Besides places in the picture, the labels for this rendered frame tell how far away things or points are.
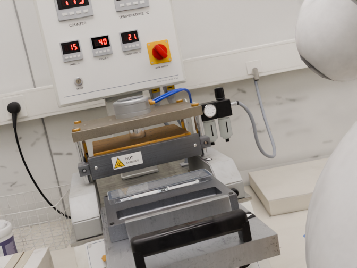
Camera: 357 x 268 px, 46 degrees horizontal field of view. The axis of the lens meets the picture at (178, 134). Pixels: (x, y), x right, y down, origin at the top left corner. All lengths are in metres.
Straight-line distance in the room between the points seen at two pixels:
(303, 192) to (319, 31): 0.80
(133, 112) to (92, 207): 0.23
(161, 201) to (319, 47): 0.36
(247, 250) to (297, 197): 0.65
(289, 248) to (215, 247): 0.48
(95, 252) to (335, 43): 0.54
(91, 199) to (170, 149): 0.19
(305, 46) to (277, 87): 0.98
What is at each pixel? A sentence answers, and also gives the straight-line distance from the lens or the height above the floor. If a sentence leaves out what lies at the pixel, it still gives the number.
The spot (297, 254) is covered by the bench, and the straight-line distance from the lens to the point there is 0.99.
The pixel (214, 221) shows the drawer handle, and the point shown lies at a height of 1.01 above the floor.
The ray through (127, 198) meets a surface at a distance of 0.72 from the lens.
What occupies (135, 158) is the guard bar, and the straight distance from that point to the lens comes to 0.85.
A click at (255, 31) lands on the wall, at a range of 1.44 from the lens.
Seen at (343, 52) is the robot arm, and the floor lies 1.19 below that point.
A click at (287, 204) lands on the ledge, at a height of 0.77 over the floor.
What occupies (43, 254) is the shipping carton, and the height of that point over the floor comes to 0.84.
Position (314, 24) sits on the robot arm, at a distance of 0.47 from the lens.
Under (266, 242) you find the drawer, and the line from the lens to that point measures 0.56.
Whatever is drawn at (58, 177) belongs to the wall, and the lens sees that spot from 1.51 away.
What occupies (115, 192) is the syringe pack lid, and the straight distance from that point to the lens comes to 0.75.
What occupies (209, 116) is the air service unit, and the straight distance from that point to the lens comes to 1.08.
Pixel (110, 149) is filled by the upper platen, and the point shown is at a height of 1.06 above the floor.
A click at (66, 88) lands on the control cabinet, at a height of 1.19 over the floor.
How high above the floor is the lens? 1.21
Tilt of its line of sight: 10 degrees down
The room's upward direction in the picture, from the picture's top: 11 degrees counter-clockwise
